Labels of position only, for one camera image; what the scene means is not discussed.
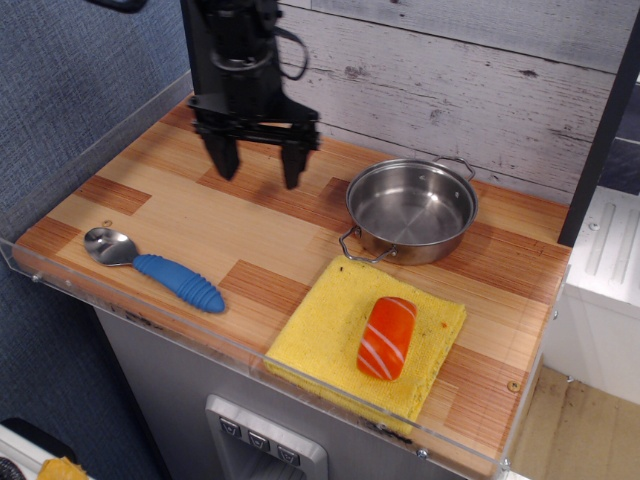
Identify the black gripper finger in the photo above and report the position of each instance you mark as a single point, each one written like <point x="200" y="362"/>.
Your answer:
<point x="294" y="159"/>
<point x="222" y="147"/>

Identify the metal pot with handles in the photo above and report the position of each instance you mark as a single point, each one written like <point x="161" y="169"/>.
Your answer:
<point x="409" y="211"/>

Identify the grey toy fridge cabinet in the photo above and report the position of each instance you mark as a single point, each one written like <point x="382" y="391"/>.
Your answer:
<point x="171" y="378"/>

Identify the yellow folded cloth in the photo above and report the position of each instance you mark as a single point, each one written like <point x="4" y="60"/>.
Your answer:
<point x="317" y="349"/>

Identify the silver dispenser button panel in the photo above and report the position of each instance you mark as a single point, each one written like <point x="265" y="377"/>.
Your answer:
<point x="250" y="446"/>

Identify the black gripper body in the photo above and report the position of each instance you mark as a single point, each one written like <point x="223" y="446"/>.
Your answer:
<point x="244" y="99"/>

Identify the orange salmon sushi toy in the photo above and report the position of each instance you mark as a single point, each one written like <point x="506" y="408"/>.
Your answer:
<point x="386" y="338"/>

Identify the clear acrylic guard rail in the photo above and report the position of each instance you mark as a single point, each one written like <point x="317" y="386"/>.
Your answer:
<point x="263" y="247"/>

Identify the white toy appliance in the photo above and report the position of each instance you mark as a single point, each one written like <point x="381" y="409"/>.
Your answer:
<point x="594" y="334"/>

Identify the dark right frame post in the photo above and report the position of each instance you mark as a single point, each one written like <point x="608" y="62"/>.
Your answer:
<point x="613" y="112"/>

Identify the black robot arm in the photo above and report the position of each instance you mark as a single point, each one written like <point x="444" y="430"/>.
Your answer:
<point x="243" y="29"/>

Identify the blue handled metal spoon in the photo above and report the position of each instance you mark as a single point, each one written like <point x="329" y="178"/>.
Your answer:
<point x="112" y="248"/>

